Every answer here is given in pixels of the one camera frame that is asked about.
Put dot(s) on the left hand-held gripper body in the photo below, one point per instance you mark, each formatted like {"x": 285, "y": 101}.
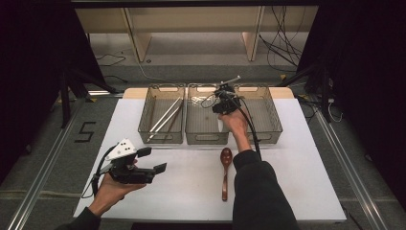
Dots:
{"x": 127, "y": 172}

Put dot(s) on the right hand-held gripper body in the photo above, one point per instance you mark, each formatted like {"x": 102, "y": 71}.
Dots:
{"x": 225, "y": 102}

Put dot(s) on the smoky clear plastic bin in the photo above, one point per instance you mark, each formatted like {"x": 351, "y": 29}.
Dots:
{"x": 162, "y": 118}
{"x": 265, "y": 118}
{"x": 201, "y": 121}

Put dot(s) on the brown wooden spoon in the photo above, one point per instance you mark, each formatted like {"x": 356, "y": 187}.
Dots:
{"x": 226, "y": 158}

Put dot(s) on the person's right hand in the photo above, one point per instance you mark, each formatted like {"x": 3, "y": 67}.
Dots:
{"x": 236, "y": 127}

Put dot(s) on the person's left hand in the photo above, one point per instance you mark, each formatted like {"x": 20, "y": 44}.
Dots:
{"x": 110, "y": 195}

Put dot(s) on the beige wooden desk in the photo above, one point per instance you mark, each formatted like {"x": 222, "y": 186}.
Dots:
{"x": 191, "y": 19}

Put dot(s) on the white table sheet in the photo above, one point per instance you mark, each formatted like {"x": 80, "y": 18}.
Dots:
{"x": 297, "y": 159}

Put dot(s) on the black tripod stand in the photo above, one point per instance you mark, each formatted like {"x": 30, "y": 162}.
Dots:
{"x": 325, "y": 96}
{"x": 65, "y": 102}

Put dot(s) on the black curtain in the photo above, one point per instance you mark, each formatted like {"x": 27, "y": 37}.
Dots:
{"x": 370, "y": 80}
{"x": 32, "y": 80}

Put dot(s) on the aluminium floor rail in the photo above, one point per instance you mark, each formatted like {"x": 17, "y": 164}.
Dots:
{"x": 41, "y": 179}
{"x": 354, "y": 179}

